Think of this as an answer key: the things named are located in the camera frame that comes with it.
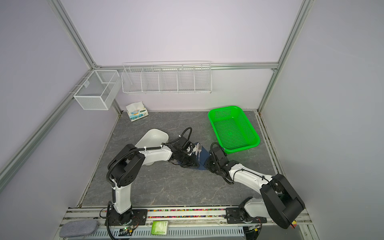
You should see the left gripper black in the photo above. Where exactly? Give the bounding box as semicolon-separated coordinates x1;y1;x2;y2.
178;151;200;168

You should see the blue paper napkin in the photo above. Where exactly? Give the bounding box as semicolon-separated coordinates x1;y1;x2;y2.
188;142;210;170

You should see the silver fork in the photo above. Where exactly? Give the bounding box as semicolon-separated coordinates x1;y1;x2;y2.
196;143;202;159

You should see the white rectangular dish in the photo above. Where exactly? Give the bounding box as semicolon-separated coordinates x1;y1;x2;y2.
135;129;172;166

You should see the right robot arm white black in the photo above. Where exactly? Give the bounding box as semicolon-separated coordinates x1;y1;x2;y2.
204;157;306;229

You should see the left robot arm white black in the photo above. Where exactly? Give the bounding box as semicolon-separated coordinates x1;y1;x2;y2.
106;141;202;226

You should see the green plastic basket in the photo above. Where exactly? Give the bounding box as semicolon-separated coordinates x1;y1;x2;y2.
208;106;261;154

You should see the tissue pack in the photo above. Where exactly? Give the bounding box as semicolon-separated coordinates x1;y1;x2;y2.
126;101;149;122

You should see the green small box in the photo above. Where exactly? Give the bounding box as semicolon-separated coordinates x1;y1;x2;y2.
151;221;169;236

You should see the white mesh box basket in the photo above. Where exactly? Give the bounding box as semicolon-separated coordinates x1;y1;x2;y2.
74;70;122;111

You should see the grey cloth pad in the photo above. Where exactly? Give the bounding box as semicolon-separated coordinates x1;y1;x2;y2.
59;220;99;238

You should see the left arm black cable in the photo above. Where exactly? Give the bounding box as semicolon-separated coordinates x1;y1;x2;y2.
164;126;193;145

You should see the white wire shelf rack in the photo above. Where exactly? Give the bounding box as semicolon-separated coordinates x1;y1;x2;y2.
122;61;213;94

